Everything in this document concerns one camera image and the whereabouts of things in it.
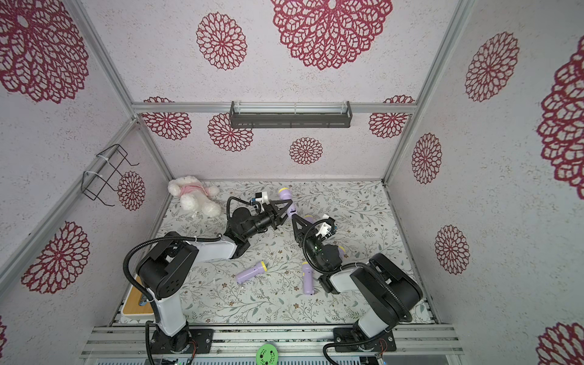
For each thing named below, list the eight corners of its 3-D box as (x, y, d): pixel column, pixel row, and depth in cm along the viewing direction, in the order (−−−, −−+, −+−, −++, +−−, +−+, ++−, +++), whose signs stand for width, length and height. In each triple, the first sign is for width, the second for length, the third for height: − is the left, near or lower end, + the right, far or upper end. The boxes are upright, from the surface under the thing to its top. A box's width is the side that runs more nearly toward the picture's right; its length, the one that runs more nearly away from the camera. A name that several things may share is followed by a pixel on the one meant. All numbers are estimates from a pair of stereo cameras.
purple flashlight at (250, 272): (238, 284, 88) (236, 281, 85) (235, 277, 90) (233, 273, 87) (267, 270, 91) (267, 267, 89) (264, 263, 93) (263, 260, 91)
